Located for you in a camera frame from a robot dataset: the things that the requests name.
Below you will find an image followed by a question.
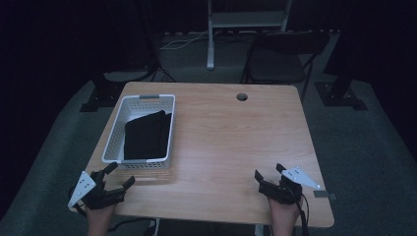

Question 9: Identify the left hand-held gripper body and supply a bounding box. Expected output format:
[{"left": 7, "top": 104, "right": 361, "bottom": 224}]
[{"left": 67, "top": 170, "right": 128, "bottom": 211}]

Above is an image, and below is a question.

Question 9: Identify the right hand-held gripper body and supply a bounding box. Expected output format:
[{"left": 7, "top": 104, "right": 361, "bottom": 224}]
[{"left": 258, "top": 166, "right": 323, "bottom": 207}]

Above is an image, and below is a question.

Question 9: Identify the black cloth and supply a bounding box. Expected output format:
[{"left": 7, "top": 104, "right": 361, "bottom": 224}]
[{"left": 123, "top": 109, "right": 173, "bottom": 161}]

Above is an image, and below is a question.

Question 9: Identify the white plastic basket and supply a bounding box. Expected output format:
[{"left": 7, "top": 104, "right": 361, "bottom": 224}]
[{"left": 100, "top": 93, "right": 177, "bottom": 170}]

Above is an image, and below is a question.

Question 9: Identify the person's left hand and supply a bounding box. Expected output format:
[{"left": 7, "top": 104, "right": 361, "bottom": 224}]
[{"left": 85, "top": 204, "right": 116, "bottom": 236}]

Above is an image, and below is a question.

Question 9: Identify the person's right hand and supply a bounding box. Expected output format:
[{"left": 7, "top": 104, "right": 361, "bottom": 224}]
[{"left": 267, "top": 196, "right": 302, "bottom": 236}]

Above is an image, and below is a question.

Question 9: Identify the grey tape strip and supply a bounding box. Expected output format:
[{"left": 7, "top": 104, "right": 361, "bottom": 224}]
[{"left": 313, "top": 189, "right": 337, "bottom": 202}]

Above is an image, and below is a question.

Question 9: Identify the black stand base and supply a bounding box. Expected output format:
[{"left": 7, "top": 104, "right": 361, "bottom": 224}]
[
  {"left": 79, "top": 62, "right": 162, "bottom": 113},
  {"left": 314, "top": 81, "right": 369, "bottom": 112}
]

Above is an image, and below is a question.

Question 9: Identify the black folding chair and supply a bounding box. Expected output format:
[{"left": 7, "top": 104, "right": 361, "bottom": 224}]
[{"left": 240, "top": 30, "right": 331, "bottom": 103}]

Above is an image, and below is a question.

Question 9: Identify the grey metal stand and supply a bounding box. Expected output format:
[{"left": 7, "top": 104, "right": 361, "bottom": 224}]
[{"left": 206, "top": 0, "right": 293, "bottom": 71}]

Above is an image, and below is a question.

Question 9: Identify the white floor cable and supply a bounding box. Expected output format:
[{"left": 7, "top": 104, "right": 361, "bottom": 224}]
[{"left": 159, "top": 29, "right": 211, "bottom": 51}]

